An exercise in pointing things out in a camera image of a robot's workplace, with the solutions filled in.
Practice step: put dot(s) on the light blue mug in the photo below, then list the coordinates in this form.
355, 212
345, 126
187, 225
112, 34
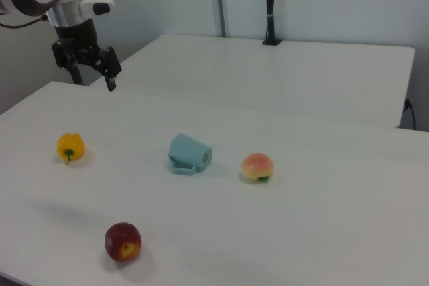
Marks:
187, 157

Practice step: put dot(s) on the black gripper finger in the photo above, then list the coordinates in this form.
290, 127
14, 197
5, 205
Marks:
72, 61
110, 65

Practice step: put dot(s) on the peach fruit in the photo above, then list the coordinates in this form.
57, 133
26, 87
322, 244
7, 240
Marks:
256, 167

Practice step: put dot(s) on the yellow bell pepper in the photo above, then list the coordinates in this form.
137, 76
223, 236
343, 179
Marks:
70, 147

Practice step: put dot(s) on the red apple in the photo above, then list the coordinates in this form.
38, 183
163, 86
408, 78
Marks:
122, 241

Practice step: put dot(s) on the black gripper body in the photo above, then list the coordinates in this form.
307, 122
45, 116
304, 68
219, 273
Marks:
77, 36

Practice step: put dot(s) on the white side table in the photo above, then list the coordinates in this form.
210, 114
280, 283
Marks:
268, 75

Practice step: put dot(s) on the black pole with base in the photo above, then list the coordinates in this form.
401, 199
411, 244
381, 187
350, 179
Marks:
270, 4

